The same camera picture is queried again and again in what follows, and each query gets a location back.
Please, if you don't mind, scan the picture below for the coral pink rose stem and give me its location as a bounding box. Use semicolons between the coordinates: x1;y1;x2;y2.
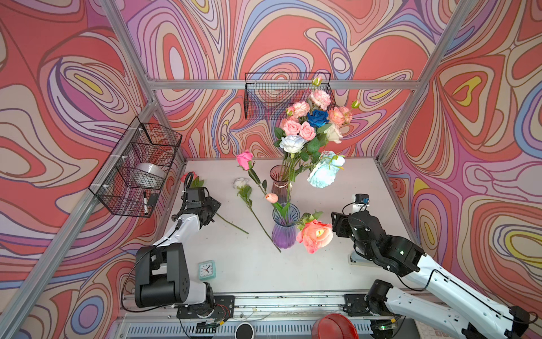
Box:
296;211;333;254

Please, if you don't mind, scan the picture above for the blue purple glass vase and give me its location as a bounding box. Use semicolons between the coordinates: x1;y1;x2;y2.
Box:
272;205;301;249

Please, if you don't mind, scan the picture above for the pink tulip stem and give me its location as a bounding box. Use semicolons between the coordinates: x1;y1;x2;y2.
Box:
265;193;290;220

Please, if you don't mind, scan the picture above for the pink glass vase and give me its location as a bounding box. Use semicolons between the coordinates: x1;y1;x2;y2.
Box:
270;165;292;204

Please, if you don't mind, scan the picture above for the white blue rose stem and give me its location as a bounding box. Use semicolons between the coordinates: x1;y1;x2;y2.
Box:
279;135;306;201

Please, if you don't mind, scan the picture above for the light pink rose stem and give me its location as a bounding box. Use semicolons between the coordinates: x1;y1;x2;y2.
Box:
299;121;316;141

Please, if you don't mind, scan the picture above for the small pink rosebud stem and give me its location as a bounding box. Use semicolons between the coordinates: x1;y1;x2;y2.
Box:
281;119;301;136

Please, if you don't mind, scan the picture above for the magenta rose stem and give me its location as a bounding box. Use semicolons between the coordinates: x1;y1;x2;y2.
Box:
236;151;269;196

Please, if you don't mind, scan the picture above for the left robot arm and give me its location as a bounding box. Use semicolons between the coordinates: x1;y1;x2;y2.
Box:
134;197;221;308

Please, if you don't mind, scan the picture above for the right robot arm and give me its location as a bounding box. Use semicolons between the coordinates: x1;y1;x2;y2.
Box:
331;210;538;338

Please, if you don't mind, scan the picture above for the small red rose stem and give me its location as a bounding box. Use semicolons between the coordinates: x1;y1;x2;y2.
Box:
181;171;248;234

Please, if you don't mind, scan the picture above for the small white rose stem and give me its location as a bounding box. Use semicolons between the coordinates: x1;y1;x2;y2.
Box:
233;177;282;253

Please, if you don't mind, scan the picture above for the black marker pen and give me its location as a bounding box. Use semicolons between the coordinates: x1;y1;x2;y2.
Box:
143;192;149;216

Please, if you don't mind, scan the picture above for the white tape roll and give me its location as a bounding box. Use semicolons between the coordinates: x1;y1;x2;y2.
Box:
136;162;166;179

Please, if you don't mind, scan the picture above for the small teal alarm clock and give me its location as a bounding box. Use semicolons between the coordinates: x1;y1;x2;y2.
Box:
198;260;217;281

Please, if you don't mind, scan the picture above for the red emergency stop button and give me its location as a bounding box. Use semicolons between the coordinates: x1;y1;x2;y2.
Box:
311;314;359;339

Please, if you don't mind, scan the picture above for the white calculator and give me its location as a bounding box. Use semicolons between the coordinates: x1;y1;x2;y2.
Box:
415;321;442;339

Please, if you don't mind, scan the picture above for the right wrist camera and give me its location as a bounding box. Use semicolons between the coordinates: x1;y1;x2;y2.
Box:
351;194;370;213

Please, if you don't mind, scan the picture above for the black wire basket left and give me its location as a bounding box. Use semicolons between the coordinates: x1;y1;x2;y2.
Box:
88;117;182;218

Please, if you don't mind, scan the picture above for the black wire basket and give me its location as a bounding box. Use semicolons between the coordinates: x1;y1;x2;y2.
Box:
244;71;336;121
88;117;182;218

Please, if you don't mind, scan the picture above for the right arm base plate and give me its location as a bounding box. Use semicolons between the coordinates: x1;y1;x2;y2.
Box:
342;294;400;317

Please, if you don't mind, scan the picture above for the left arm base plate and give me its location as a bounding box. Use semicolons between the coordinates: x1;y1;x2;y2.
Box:
176;295;235;321

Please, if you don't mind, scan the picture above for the black wire basket back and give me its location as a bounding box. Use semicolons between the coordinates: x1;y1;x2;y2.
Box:
244;71;336;121

